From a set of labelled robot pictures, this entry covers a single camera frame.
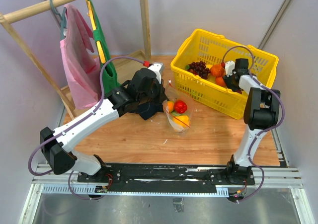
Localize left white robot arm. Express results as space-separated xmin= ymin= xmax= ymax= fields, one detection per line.
xmin=40 ymin=63 xmax=166 ymax=182

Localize purple grape bunch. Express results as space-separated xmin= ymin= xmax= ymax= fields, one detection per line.
xmin=185 ymin=61 xmax=212 ymax=79

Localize teal clothes hanger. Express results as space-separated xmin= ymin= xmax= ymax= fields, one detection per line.
xmin=49 ymin=0 xmax=67 ymax=40

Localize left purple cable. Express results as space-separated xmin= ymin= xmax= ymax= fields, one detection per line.
xmin=27 ymin=56 xmax=145 ymax=201

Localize orange tangerines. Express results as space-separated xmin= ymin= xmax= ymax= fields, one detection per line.
xmin=210 ymin=64 xmax=226 ymax=87

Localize green shirt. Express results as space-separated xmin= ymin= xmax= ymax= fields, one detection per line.
xmin=89 ymin=0 xmax=120 ymax=93

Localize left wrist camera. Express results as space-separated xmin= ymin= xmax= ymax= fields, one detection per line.
xmin=143 ymin=61 xmax=164 ymax=83

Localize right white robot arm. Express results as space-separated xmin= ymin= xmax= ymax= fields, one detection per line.
xmin=221 ymin=59 xmax=281 ymax=184

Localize yellow bell pepper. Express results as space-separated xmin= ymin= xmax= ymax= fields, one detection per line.
xmin=173 ymin=115 xmax=190 ymax=128

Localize red bell pepper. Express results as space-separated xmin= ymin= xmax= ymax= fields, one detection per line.
xmin=174 ymin=99 xmax=188 ymax=114

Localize orange tangerine fruit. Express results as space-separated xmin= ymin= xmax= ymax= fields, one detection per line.
xmin=167 ymin=101 xmax=174 ymax=113

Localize dark navy cloth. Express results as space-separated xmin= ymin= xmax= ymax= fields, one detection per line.
xmin=136 ymin=102 xmax=163 ymax=120

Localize pink shirt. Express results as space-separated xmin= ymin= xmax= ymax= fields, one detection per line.
xmin=60 ymin=3 xmax=101 ymax=109

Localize clear zip top bag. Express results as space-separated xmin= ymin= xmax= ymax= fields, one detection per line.
xmin=162 ymin=80 xmax=194 ymax=134

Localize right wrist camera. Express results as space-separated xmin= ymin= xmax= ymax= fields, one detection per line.
xmin=221 ymin=61 xmax=235 ymax=76

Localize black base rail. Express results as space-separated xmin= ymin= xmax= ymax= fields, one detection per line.
xmin=78 ymin=163 xmax=255 ymax=194

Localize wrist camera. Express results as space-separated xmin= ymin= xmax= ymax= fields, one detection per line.
xmin=143 ymin=61 xmax=164 ymax=83
xmin=221 ymin=61 xmax=235 ymax=76

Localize yellow plastic basket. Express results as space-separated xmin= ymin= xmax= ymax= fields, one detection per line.
xmin=170 ymin=29 xmax=279 ymax=119

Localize wooden clothes rack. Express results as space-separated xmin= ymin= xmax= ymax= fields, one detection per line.
xmin=0 ymin=0 xmax=151 ymax=119

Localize yellow clothes hanger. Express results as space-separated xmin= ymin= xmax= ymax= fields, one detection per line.
xmin=85 ymin=0 xmax=106 ymax=64

